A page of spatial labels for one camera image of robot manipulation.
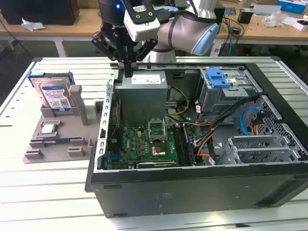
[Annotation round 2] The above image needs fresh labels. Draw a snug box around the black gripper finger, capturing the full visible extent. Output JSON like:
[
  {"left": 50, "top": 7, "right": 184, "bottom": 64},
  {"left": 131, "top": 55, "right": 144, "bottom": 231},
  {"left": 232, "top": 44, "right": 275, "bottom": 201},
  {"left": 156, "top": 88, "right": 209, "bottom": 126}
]
[
  {"left": 129, "top": 38, "right": 159, "bottom": 78},
  {"left": 90, "top": 31, "right": 130, "bottom": 78}
]

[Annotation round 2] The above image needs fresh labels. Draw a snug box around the hard disk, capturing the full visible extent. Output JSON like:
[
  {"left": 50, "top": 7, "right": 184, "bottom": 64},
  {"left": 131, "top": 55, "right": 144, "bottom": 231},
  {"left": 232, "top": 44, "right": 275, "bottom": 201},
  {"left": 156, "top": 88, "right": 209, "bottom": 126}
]
[{"left": 27, "top": 70, "right": 77, "bottom": 115}]

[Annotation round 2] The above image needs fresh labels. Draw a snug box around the grey metal disk bay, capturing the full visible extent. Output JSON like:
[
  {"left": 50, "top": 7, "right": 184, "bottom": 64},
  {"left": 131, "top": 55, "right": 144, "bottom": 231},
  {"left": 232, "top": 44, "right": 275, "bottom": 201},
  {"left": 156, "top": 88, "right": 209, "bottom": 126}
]
[{"left": 220, "top": 134, "right": 301, "bottom": 166}]

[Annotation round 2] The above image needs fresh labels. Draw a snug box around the wooden workbench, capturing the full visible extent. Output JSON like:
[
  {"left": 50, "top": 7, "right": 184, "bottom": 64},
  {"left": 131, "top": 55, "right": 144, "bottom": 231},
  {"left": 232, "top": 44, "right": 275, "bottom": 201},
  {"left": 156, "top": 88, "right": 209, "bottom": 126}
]
[
  {"left": 0, "top": 7, "right": 103, "bottom": 58},
  {"left": 216, "top": 0, "right": 308, "bottom": 46}
]

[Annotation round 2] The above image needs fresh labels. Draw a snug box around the grey power supply unit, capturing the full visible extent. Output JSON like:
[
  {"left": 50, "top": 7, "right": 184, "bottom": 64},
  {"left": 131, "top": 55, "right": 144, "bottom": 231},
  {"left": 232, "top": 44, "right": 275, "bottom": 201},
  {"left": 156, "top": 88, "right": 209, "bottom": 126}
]
[{"left": 115, "top": 71, "right": 168, "bottom": 126}]

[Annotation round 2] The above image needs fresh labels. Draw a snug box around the large black box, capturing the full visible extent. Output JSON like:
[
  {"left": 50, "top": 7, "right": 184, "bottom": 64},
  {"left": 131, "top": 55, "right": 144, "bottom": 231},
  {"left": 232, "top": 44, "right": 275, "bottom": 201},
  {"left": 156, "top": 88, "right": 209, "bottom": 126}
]
[{"left": 0, "top": 0, "right": 80, "bottom": 26}]

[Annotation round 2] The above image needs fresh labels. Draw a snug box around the crumpled white paper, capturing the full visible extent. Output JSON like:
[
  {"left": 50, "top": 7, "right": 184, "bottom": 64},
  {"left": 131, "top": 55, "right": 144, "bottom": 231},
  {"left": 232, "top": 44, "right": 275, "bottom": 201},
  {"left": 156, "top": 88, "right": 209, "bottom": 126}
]
[{"left": 21, "top": 16, "right": 46, "bottom": 32}]

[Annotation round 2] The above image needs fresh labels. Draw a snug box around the blue plastic drive latch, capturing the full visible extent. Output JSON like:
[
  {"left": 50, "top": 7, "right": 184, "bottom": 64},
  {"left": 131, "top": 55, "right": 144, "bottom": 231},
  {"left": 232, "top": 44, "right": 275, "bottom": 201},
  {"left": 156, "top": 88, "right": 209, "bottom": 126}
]
[{"left": 205, "top": 68, "right": 229, "bottom": 89}]

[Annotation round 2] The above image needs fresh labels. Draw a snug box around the black desktop box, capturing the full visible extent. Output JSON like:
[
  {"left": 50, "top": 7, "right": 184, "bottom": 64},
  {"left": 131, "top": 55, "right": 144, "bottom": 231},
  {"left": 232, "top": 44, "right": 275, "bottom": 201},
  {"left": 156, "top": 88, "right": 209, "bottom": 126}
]
[{"left": 214, "top": 7, "right": 226, "bottom": 25}]

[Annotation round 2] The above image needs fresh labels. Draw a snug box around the metal socket cover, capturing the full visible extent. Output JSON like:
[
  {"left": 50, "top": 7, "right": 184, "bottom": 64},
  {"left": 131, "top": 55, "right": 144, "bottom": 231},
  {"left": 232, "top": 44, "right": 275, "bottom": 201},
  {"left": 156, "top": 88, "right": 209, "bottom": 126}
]
[{"left": 147, "top": 118, "right": 168, "bottom": 143}]

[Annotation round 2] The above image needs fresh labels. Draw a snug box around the grey metal drive cage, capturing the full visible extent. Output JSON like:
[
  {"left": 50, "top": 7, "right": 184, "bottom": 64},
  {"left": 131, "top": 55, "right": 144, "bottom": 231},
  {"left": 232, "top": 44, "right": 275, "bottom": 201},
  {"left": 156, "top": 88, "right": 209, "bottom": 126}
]
[{"left": 197, "top": 68, "right": 263, "bottom": 114}]

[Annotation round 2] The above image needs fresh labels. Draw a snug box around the green motherboard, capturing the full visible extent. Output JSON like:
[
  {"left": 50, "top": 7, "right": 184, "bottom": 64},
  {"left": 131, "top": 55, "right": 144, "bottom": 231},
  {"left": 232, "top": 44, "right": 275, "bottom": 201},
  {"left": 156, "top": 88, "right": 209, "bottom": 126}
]
[{"left": 107, "top": 117, "right": 193, "bottom": 169}]

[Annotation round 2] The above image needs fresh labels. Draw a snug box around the grey parts rack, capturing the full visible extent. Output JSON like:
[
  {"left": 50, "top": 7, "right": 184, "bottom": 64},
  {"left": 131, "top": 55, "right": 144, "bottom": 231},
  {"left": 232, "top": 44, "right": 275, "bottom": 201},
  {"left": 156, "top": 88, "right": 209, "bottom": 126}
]
[{"left": 23, "top": 84, "right": 104, "bottom": 164}]

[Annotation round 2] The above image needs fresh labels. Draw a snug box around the black RAM slot bank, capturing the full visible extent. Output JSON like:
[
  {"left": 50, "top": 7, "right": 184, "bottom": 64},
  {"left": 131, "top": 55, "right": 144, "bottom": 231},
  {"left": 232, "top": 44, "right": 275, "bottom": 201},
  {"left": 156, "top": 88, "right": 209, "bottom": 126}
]
[{"left": 172, "top": 123, "right": 195, "bottom": 167}]

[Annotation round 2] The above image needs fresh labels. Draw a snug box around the CPU socket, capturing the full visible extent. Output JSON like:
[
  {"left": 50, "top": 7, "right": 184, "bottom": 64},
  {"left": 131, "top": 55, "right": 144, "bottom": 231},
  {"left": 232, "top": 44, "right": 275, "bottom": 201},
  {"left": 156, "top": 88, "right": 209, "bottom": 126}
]
[{"left": 151, "top": 143, "right": 168, "bottom": 157}]

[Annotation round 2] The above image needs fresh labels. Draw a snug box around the silver CPU chip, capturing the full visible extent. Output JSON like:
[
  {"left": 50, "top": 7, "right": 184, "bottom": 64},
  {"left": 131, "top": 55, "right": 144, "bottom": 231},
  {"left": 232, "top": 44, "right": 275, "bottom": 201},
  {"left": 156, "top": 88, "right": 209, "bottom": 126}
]
[{"left": 40, "top": 124, "right": 58, "bottom": 135}]

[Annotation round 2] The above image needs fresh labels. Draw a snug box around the small black box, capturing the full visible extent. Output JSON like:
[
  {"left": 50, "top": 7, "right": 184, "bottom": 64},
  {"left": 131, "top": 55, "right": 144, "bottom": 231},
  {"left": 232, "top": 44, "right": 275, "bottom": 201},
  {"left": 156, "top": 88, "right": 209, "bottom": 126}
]
[{"left": 237, "top": 8, "right": 255, "bottom": 24}]

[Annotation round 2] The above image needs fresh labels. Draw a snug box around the dark RAM stick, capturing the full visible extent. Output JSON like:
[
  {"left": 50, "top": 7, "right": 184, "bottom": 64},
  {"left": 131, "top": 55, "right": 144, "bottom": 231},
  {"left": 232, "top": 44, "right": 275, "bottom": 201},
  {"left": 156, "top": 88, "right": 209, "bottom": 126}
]
[{"left": 43, "top": 137, "right": 82, "bottom": 145}]

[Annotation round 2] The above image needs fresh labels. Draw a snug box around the black graphics card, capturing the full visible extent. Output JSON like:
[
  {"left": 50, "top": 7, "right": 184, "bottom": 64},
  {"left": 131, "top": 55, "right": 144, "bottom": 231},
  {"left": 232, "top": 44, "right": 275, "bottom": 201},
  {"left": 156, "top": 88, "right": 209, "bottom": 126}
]
[{"left": 136, "top": 160, "right": 179, "bottom": 169}]

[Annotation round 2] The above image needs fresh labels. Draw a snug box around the grey flat device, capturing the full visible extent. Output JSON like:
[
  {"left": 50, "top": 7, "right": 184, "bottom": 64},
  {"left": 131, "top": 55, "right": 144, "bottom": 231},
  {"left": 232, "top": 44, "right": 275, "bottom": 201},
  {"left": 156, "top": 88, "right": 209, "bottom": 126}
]
[{"left": 254, "top": 4, "right": 282, "bottom": 16}]

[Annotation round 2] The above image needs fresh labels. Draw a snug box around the clear plastic bag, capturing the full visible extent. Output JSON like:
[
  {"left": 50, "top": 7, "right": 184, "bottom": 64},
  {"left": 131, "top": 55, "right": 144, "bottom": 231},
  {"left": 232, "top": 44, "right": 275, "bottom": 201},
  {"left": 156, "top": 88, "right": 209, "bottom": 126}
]
[{"left": 262, "top": 12, "right": 289, "bottom": 27}]

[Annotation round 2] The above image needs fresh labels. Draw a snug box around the black PC case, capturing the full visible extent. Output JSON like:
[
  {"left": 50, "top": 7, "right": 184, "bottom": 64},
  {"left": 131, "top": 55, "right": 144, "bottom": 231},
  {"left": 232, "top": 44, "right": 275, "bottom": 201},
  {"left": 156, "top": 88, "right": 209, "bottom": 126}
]
[{"left": 84, "top": 55, "right": 308, "bottom": 218}]

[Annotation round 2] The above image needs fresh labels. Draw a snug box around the blue cardboard box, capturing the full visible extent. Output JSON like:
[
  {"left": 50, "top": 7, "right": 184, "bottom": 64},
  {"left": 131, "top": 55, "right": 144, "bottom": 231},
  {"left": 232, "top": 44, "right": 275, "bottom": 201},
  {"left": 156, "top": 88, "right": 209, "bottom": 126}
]
[{"left": 276, "top": 0, "right": 308, "bottom": 13}]

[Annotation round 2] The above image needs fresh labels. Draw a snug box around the white box with black inside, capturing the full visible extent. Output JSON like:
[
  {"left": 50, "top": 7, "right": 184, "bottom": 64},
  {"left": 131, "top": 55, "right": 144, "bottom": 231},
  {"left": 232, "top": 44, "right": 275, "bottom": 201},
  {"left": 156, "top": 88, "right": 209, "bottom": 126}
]
[{"left": 292, "top": 19, "right": 308, "bottom": 31}]

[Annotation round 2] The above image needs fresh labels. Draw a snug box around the yellow wire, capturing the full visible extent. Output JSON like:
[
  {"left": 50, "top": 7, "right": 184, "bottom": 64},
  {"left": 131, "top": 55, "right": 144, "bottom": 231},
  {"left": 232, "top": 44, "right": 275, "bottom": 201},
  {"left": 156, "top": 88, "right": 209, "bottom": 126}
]
[{"left": 166, "top": 85, "right": 191, "bottom": 116}]

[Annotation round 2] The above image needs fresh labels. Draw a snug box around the black cable bundle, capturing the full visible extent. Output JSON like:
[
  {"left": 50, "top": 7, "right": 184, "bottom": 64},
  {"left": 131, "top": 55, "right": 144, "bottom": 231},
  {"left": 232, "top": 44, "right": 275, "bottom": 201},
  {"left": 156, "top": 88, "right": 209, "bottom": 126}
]
[{"left": 193, "top": 95, "right": 263, "bottom": 147}]

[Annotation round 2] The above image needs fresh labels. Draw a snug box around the blue flat data wire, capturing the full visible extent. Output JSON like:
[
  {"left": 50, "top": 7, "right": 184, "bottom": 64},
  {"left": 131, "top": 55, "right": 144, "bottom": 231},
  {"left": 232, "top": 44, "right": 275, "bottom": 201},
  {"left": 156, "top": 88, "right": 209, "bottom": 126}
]
[{"left": 240, "top": 107, "right": 265, "bottom": 137}]

